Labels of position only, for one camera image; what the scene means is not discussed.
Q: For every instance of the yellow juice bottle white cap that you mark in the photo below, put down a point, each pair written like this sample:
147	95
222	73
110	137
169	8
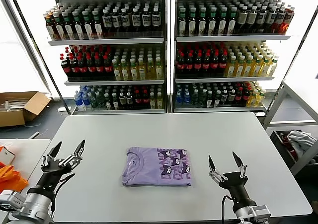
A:
134	72
257	68
231	68
261	98
159	72
253	98
160	102
153	102
240	68
265	68
117	72
142	72
248	68
273	68
151	72
125	72

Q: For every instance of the small white floor object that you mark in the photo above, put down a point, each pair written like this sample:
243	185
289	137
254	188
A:
61	109

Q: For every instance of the vertical white light strip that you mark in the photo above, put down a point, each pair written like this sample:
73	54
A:
170	60

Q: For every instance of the dark diagonal frame pole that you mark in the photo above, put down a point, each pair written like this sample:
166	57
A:
292	60
61	97

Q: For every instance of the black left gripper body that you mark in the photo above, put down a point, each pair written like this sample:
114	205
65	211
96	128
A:
53	174

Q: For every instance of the grey metal rack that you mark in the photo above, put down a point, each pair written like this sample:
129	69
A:
277	104

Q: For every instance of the grey metal shelf unit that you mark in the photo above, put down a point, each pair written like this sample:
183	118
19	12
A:
233	38
106	40

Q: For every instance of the purple printed t-shirt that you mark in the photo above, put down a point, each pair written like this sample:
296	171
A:
149	169

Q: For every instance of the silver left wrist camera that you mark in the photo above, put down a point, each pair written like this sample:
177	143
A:
12	200

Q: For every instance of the dark tea bottle green cap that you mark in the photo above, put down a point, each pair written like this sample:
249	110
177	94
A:
192	25
232	25
79	30
222	25
182	25
69	30
59	30
202	25
99	30
212	25
89	30

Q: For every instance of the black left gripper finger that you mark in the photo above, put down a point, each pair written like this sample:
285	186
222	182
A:
55	150
79	150

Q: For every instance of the white sticks bundle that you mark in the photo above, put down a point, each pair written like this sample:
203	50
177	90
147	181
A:
15	104

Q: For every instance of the white grey garment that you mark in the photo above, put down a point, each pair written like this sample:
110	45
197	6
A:
301	140

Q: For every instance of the short grey rod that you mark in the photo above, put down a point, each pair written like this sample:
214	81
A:
34	134

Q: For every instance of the green soda bottle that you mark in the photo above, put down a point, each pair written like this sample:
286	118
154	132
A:
203	98
195	98
101	101
94	101

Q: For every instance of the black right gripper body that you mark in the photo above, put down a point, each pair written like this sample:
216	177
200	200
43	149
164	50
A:
237	184

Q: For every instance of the dark drink bottle grey label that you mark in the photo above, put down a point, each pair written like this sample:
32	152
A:
280	19
232	97
129	100
125	20
107	21
224	97
146	20
272	19
156	20
122	100
116	20
136	20
262	19

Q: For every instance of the black storage bin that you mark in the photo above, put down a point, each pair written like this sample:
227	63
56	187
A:
277	138

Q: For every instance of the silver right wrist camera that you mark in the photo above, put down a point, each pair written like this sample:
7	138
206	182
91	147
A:
261	211

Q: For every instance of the blue water bottle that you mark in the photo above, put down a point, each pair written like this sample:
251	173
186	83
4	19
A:
179	99
86	101
78	101
186	99

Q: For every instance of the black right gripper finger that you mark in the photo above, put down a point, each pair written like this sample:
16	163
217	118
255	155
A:
238	160
212	165

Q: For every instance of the white and orange box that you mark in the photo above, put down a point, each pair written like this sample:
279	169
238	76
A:
6	157

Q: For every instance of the red garment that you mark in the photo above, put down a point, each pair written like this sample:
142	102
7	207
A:
288	144

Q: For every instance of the green tea bottle white label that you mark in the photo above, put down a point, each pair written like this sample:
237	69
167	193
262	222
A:
107	102
115	102
210	99
217	99

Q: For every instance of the dark bottle beige label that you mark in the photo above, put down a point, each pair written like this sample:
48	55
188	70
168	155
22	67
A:
242	19
252	19

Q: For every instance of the cola bottle red cap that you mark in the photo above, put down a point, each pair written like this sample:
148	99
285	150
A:
246	97
83	68
239	97
181	66
223	66
138	100
74	68
100	68
206	66
189	66
145	100
108	68
198	66
215	66
66	68
91	68

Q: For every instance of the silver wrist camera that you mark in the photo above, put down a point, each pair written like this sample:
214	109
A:
12	200
261	211

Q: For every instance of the orange cloth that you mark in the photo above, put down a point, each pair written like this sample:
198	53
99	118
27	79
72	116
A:
12	179

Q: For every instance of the open cardboard box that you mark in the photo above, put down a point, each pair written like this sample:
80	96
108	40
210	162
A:
34	104

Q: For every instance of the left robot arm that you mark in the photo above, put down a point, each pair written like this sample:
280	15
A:
37	204

